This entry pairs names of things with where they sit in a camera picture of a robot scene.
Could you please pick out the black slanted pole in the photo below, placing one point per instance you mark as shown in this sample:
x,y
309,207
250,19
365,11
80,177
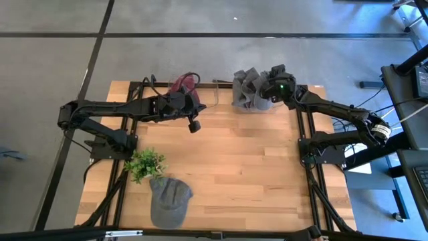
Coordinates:
x,y
413,61

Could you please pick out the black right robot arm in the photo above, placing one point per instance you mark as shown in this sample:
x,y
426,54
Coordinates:
x,y
334,107

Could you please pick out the black keyboard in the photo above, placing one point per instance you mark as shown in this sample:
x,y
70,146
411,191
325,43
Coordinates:
x,y
423,180

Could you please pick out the black caster wheel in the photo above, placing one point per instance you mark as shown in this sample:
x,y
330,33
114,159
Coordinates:
x,y
398,217

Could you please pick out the small green potted plant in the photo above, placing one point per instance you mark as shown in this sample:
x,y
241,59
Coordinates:
x,y
145,165

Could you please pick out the black desk with keyboard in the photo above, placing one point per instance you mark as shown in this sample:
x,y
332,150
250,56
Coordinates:
x,y
409,164

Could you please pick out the maroon baseball cap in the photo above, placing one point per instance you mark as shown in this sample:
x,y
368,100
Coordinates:
x,y
182,83

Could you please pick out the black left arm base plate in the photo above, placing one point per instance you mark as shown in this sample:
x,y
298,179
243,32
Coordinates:
x,y
110,154

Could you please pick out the grey stand base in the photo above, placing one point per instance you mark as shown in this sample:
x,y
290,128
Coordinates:
x,y
409,18

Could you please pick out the black power adapter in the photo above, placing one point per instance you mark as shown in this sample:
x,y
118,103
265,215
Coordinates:
x,y
422,82

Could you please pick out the black overhead rig beam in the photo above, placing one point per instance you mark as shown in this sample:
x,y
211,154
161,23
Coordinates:
x,y
50,234

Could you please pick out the black aluminium table frame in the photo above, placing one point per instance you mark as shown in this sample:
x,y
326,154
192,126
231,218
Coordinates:
x,y
314,197

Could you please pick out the black desk leg bar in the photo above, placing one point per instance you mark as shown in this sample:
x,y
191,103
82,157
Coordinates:
x,y
378,150

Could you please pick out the clear plastic bin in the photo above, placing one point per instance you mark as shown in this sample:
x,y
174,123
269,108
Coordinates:
x,y
279,105
210,97

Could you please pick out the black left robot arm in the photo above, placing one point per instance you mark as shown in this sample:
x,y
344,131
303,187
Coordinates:
x,y
110,108

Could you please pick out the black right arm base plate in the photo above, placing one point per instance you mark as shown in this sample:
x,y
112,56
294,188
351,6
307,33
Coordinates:
x,y
329,155

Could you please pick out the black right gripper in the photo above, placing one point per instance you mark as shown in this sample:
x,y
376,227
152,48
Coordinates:
x,y
279,88

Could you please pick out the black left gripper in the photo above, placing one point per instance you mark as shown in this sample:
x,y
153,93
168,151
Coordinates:
x,y
177,105

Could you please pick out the black floor foot bar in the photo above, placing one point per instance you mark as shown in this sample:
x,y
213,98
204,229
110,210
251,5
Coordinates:
x,y
370,84

